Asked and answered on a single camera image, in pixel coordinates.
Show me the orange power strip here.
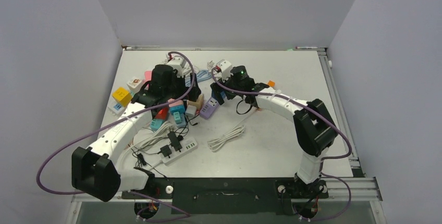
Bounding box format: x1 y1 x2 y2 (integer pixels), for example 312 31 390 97
267 80 275 88

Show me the purple USB power strip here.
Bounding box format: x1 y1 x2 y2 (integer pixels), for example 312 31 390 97
199 97 219 119

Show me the white power strip cord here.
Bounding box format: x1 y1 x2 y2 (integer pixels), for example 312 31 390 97
207 106 263 153

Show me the black power adapter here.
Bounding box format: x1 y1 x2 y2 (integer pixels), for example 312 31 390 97
167 131 182 152

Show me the white USB power strip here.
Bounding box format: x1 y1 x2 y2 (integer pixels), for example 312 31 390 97
160 138 199 166

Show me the blue cube socket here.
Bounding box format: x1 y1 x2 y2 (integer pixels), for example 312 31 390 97
220 91 226 100

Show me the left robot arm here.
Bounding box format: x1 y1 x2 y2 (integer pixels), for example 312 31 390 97
71 65 201 202

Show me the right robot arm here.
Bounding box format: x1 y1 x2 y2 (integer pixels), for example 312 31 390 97
211 65 338 197

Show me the pink cube socket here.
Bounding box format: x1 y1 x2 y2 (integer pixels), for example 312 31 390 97
168 100 185 110

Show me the red cube socket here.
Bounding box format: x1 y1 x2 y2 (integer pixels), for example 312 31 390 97
154 107 169 121

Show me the white picture cube socket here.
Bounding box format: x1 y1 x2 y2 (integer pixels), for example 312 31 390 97
126 77 145 94

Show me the white plug adapter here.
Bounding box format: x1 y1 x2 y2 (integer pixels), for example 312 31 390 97
185 105 197 118

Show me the beige cube socket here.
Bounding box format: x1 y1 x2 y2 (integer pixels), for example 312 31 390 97
187 94 204 110

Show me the teal cube socket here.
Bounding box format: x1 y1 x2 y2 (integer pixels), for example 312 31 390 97
149 119 164 132

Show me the yellow cube socket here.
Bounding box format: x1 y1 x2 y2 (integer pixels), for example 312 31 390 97
112 87 133 107

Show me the black plug adapter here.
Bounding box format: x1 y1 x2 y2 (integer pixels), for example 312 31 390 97
160 145 172 158

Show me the pink triangular power strip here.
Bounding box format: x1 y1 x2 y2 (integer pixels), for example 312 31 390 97
144 70 152 82

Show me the white flat power strip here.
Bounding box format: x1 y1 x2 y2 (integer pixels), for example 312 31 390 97
107 101 126 116

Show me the light blue cable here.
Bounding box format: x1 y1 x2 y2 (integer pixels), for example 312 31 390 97
185 70 212 87

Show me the black barrel connector cable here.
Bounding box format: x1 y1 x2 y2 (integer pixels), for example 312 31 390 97
131 119 201 178

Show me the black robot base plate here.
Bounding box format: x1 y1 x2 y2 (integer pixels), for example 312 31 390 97
121 177 329 215

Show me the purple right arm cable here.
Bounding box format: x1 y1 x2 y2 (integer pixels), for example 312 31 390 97
211 65 353 222

